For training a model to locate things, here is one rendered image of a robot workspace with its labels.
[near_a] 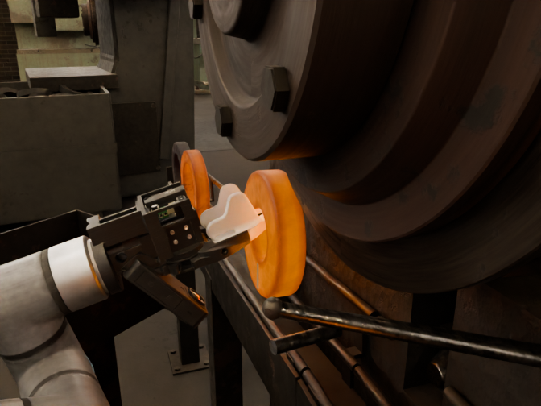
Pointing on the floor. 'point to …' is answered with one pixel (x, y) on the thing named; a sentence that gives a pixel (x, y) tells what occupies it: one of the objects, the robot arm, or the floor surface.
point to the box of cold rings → (55, 153)
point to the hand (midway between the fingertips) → (270, 218)
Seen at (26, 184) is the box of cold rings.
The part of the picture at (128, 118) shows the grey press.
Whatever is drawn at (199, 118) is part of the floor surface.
